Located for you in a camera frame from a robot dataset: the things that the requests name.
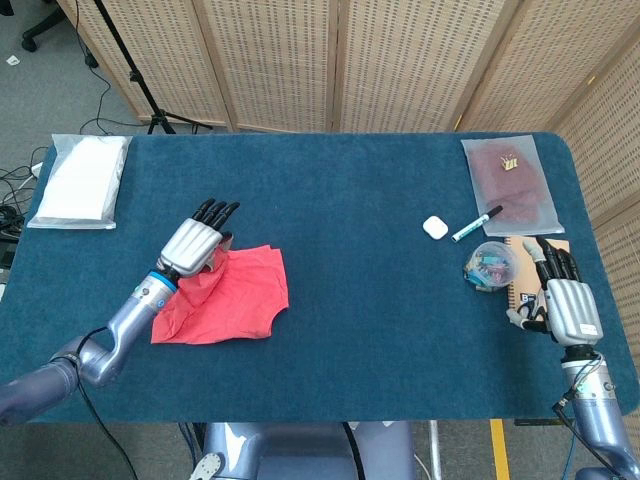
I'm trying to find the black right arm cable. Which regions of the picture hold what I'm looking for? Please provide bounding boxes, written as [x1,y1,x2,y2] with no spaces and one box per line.
[551,392,621,480]

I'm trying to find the black floor cable bundle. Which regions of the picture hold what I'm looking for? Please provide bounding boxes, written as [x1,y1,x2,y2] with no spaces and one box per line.
[0,144,46,246]

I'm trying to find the silver table leg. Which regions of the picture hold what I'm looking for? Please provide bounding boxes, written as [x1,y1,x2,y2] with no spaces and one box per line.
[429,421,444,480]

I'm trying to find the woven rattan folding screen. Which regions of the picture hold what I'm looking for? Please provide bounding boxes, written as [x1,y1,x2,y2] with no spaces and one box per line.
[57,0,640,436]

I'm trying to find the white garment in plastic bag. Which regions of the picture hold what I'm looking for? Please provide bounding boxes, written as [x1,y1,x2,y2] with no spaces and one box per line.
[25,133,134,231]

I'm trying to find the blue carpet table cover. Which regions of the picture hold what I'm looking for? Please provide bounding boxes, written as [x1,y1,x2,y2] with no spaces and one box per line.
[0,131,640,425]

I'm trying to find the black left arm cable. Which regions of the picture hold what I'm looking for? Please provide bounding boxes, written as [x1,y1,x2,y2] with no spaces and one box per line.
[74,325,140,480]

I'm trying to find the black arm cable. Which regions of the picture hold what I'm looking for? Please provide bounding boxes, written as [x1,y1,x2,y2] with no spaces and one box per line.
[74,325,140,480]
[551,392,621,480]

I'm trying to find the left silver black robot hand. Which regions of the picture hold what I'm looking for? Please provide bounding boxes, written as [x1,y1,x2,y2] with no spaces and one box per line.
[157,198,241,279]

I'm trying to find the red cloth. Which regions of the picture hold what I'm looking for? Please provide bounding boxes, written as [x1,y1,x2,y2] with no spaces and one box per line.
[149,243,291,346]

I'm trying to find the clear tub of binder clips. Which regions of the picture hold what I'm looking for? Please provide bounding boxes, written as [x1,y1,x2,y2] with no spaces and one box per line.
[467,240,521,294]

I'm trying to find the brown spiral notebook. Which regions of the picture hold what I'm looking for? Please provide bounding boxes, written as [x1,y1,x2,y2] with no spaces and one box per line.
[502,235,583,331]

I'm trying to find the green white marker pen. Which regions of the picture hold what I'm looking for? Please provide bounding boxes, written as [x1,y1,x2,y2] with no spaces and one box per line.
[451,204,504,243]

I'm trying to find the black office chair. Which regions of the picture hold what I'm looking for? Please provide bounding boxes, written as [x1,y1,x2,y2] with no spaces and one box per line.
[20,0,100,69]

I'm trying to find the black tripod stand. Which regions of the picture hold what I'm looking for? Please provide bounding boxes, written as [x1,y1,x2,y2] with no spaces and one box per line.
[92,0,214,135]

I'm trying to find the blue-grey robot torso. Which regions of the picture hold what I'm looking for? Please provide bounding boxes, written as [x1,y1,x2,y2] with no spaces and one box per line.
[189,422,416,480]

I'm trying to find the maroon garment in plastic bag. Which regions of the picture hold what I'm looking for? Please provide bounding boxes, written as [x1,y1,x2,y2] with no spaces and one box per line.
[459,134,566,237]

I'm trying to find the white earbuds case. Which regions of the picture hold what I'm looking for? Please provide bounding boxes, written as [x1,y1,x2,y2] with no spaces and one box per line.
[422,214,450,240]

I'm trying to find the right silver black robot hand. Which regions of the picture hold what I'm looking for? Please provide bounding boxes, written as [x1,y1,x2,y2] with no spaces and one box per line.
[505,237,604,347]

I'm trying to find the black handled scissors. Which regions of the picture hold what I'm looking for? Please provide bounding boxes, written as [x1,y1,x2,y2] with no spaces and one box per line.
[517,289,550,324]

